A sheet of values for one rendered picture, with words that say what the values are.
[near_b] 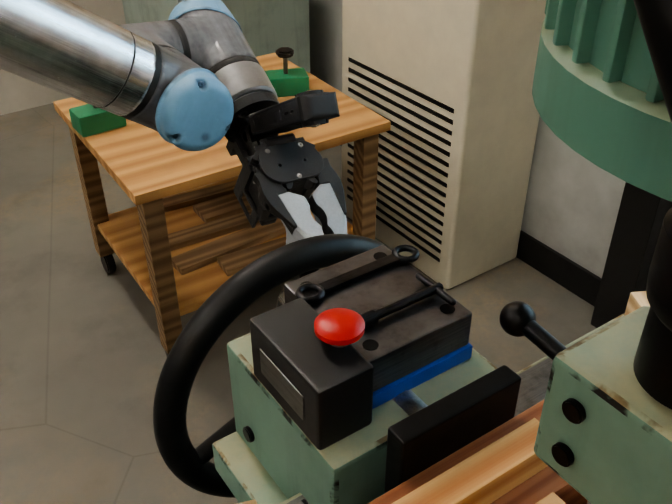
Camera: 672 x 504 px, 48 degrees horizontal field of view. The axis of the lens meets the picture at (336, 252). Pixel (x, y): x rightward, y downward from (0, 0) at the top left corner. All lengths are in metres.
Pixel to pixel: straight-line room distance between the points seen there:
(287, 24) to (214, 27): 1.77
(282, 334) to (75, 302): 1.78
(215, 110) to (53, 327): 1.49
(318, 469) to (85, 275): 1.89
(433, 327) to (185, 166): 1.25
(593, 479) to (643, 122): 0.21
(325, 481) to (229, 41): 0.55
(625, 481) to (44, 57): 0.53
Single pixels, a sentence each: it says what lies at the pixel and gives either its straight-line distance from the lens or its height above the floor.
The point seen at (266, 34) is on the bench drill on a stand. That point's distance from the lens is 2.61.
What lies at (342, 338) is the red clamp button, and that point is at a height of 1.02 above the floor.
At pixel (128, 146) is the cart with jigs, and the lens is 1.80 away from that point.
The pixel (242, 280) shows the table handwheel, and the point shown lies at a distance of 0.61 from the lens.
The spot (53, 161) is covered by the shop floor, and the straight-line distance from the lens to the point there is 2.99.
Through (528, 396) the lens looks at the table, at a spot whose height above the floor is 0.90.
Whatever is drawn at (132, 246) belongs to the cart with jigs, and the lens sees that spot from 2.08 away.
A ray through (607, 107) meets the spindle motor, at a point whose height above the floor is 1.22.
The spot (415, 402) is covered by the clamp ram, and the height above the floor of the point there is 0.96.
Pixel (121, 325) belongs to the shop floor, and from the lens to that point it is 2.11.
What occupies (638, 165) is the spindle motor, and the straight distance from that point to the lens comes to 0.23.
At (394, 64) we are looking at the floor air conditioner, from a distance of 2.06.
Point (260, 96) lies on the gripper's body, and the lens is 0.83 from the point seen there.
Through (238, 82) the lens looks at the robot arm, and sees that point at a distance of 0.84.
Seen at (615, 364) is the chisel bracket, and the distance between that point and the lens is 0.37.
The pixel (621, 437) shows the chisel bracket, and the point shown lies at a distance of 0.36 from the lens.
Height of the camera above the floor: 1.31
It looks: 35 degrees down
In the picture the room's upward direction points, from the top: straight up
